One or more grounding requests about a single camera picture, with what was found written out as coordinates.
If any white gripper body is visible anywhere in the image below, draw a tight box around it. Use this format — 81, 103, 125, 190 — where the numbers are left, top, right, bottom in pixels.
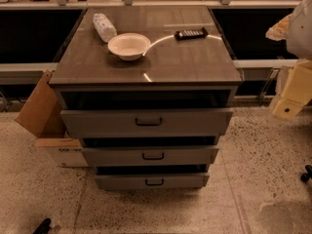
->
272, 59, 312, 120

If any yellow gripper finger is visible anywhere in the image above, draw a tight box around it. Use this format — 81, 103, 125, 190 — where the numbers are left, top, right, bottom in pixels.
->
265, 14, 292, 41

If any grey drawer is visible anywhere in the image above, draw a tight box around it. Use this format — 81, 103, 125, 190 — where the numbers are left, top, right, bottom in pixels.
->
60, 108, 233, 138
82, 145, 218, 167
95, 173, 209, 190

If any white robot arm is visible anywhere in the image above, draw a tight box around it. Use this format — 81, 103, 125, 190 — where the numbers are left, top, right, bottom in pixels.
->
265, 0, 312, 120

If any grey drawer cabinet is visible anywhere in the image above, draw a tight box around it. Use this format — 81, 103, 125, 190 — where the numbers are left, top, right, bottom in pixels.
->
50, 6, 242, 190

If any grey bottom drawer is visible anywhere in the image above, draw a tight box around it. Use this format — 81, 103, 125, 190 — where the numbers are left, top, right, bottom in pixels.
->
95, 173, 209, 190

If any grey top drawer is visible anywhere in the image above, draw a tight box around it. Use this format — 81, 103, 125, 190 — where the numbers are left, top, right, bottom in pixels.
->
60, 108, 233, 138

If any open cardboard box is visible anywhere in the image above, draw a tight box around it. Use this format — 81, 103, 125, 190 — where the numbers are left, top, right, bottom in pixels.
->
16, 70, 87, 167

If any black chair caster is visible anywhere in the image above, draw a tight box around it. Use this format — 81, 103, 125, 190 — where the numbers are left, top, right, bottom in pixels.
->
300, 165, 312, 182

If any white paper bowl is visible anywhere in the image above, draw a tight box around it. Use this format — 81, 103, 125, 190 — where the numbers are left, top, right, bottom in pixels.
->
107, 33, 151, 61

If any clear plastic water bottle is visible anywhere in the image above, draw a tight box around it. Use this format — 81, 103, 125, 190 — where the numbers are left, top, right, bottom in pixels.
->
93, 14, 117, 43

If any black object on floor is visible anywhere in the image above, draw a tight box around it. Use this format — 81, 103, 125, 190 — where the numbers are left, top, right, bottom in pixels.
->
32, 218, 51, 234

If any metal railing frame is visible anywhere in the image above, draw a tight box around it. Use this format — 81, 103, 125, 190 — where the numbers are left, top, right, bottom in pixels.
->
0, 0, 312, 109

